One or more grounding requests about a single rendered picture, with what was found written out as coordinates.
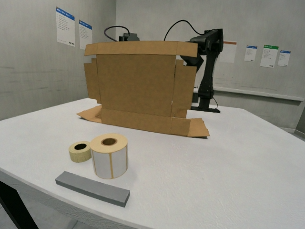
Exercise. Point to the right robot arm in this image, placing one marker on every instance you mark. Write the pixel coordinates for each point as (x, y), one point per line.
(129, 37)

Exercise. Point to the grey rectangular bar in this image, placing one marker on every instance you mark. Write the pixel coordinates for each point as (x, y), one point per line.
(98, 190)

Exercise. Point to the white roll of labels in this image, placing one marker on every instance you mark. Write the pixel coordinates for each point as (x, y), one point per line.
(109, 154)

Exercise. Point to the brown cardboard box wall with flaps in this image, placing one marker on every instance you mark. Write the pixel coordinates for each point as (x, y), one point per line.
(141, 85)

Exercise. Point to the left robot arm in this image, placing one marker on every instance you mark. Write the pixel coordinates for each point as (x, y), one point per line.
(209, 44)

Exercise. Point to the beige roll of masking tape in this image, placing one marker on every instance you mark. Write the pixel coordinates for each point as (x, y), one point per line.
(80, 151)

